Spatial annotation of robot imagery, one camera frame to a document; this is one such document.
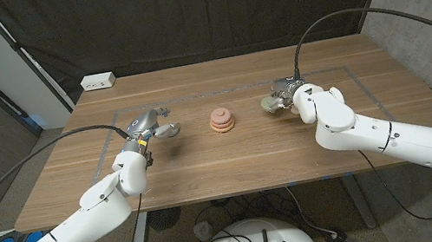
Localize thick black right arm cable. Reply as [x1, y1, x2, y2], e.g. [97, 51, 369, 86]
[285, 0, 432, 82]

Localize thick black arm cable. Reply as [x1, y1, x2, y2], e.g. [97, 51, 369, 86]
[285, 0, 432, 82]
[0, 118, 141, 223]

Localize coral red toy ring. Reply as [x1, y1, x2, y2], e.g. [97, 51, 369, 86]
[209, 115, 237, 132]

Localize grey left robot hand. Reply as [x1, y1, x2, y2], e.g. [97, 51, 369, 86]
[116, 104, 185, 156]

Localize black round floor fan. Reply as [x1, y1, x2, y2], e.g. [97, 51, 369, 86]
[146, 206, 184, 233]

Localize large orange toy ring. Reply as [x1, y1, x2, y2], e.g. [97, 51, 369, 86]
[210, 121, 238, 135]

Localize grey round floor object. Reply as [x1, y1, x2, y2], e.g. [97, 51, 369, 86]
[192, 219, 215, 242]

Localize black floor cable tangle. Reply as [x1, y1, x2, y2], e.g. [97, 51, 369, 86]
[189, 180, 338, 242]

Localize black backdrop curtain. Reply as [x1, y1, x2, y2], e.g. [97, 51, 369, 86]
[0, 0, 414, 117]

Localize dusty pink toy ring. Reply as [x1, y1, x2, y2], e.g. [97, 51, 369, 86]
[209, 105, 234, 125]

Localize sage green toy ring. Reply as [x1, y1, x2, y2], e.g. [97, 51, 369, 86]
[259, 92, 285, 117]

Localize white power strip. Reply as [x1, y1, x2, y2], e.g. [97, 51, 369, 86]
[78, 70, 118, 93]

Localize grey table leg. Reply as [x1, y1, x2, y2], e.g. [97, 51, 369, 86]
[341, 172, 378, 234]

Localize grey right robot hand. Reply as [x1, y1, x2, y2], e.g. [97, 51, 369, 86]
[263, 74, 311, 114]

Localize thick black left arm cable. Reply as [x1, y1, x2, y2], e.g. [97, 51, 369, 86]
[0, 118, 141, 223]

